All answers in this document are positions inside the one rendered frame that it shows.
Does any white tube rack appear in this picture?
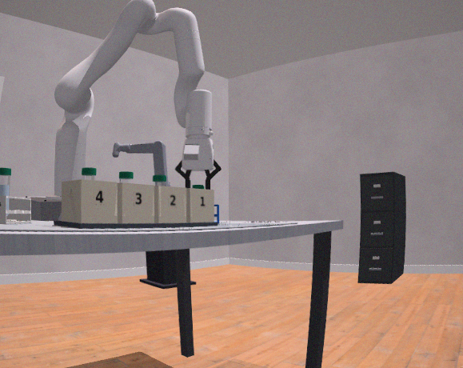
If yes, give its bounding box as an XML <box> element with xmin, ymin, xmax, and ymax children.
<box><xmin>0</xmin><ymin>196</ymin><xmax>31</xmax><ymax>224</ymax></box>

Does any beige bucket adapter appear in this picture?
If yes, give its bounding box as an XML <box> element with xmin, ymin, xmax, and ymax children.
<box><xmin>186</xmin><ymin>188</ymin><xmax>214</xmax><ymax>222</ymax></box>
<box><xmin>62</xmin><ymin>179</ymin><xmax>118</xmax><ymax>223</ymax></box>
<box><xmin>154</xmin><ymin>186</ymin><xmax>186</xmax><ymax>223</ymax></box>
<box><xmin>118</xmin><ymin>182</ymin><xmax>154</xmax><ymax>223</ymax></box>

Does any green tube cap with orange dot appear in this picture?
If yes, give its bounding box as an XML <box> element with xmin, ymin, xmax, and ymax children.
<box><xmin>153</xmin><ymin>175</ymin><xmax>166</xmax><ymax>186</ymax></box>
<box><xmin>82</xmin><ymin>168</ymin><xmax>96</xmax><ymax>180</ymax></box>

